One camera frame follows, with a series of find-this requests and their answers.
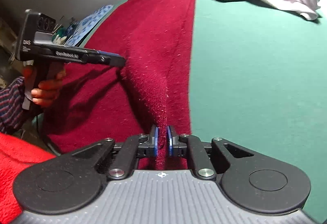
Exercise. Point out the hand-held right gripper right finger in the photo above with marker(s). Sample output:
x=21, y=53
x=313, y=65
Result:
x=170, y=141

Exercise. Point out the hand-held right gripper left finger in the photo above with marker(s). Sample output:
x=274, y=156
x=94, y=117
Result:
x=155, y=141

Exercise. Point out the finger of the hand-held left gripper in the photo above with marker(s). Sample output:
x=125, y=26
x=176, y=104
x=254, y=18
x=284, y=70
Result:
x=112, y=60

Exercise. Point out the dark red knit sweater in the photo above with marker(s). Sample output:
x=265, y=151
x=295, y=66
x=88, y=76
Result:
x=153, y=48

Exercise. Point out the person's left forearm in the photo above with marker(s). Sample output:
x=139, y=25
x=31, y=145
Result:
x=11, y=104

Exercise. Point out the person's left hand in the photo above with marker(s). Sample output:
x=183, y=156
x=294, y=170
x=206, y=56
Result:
x=48, y=91

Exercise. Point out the blue white patterned cloth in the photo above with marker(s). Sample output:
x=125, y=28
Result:
x=89, y=22

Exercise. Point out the bright red fleece garment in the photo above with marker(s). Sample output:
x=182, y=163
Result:
x=15, y=162

